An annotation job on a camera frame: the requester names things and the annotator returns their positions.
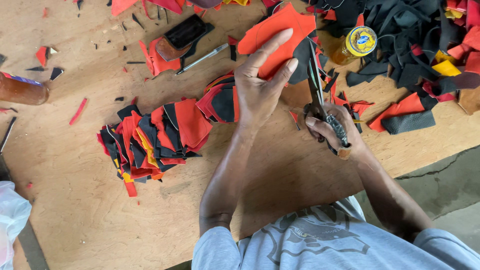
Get red leather scrap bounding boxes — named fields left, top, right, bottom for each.
left=139, top=37, right=181, bottom=77

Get yellow-capped glue bottle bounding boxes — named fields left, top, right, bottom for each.
left=331, top=26, right=378, bottom=66

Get white plastic bag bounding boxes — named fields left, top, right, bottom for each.
left=0, top=181, right=32, bottom=270

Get black thin tool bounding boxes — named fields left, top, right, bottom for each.
left=0, top=116, right=17, bottom=154

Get person's right hand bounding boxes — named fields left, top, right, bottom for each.
left=304, top=103, right=366, bottom=160

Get orange-red leather scrap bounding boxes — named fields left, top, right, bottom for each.
left=367, top=92, right=426, bottom=133

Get black brush with wooden handle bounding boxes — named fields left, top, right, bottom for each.
left=155, top=14, right=208, bottom=62

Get orange leather piece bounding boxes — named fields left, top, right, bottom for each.
left=237, top=3, right=317, bottom=80

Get amber bottle with purple label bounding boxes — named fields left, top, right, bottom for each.
left=0, top=71, right=50, bottom=106

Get small red and black scrap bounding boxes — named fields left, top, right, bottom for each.
left=35, top=46, right=59, bottom=67

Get black metal scissors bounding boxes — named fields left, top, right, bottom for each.
left=303, top=37, right=352, bottom=160

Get silver pen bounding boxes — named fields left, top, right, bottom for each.
left=175, top=43, right=229, bottom=76

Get pile of cut leather pieces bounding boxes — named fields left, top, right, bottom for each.
left=97, top=73, right=241, bottom=197

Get red leather strip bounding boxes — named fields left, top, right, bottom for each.
left=69, top=98, right=88, bottom=126

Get black textured leather piece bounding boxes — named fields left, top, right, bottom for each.
left=381, top=110, right=437, bottom=136

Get person's left hand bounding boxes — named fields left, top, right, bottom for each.
left=234, top=28, right=299, bottom=127

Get grey printed t-shirt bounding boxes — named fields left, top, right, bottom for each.
left=192, top=195, right=480, bottom=270

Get heap of leather scraps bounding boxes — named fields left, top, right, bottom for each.
left=262, top=0, right=480, bottom=117

